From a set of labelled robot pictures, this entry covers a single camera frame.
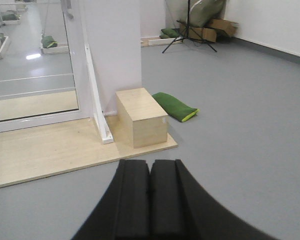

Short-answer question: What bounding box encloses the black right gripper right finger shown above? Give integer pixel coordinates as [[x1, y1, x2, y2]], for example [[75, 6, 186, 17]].
[[150, 159, 274, 240]]

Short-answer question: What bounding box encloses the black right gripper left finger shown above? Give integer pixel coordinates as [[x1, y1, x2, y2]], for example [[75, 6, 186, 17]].
[[73, 159, 150, 240]]

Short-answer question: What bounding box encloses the grey door handle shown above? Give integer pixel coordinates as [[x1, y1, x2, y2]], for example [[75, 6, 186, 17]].
[[60, 0, 74, 20]]

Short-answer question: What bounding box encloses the light wooden box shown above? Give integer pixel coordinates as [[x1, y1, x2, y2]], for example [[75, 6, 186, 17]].
[[115, 87, 168, 148]]

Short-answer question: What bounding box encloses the white diagonal support brace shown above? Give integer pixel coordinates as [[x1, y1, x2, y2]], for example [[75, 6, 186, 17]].
[[84, 43, 114, 144]]

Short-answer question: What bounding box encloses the green sandbag by box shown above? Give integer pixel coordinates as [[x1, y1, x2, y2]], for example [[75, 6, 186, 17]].
[[152, 92, 200, 123]]

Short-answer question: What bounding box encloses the light wooden platform base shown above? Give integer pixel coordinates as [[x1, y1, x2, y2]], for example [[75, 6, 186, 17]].
[[0, 116, 178, 188]]

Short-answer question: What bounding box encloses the black tripod stand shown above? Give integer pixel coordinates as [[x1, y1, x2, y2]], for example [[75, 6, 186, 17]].
[[161, 0, 218, 54]]

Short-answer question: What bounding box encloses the small green sandbag far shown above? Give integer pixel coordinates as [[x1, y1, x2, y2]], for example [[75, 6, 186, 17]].
[[159, 28, 180, 39]]

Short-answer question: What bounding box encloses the brown cardboard box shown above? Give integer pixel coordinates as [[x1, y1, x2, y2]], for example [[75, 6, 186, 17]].
[[179, 18, 237, 43]]

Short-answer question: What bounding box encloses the green sandbag behind glass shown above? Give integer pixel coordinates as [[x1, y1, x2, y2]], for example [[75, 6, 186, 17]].
[[41, 35, 58, 49]]

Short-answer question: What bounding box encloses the large olive green bag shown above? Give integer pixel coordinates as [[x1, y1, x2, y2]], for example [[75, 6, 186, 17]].
[[189, 0, 226, 28]]

